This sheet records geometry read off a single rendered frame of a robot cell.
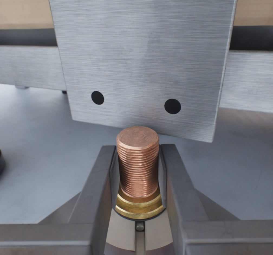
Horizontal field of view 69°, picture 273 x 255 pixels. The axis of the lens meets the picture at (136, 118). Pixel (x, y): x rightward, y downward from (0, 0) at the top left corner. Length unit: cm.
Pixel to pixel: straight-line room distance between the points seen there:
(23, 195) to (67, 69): 19
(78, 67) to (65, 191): 18
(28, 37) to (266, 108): 30
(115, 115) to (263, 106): 13
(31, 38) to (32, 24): 2
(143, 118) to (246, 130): 30
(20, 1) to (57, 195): 25
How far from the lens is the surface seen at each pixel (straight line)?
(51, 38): 31
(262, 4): 23
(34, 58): 27
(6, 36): 37
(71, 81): 17
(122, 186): 16
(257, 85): 19
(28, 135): 44
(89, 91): 16
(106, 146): 15
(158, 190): 16
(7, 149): 42
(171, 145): 15
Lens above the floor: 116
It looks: 27 degrees up
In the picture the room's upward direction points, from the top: 178 degrees clockwise
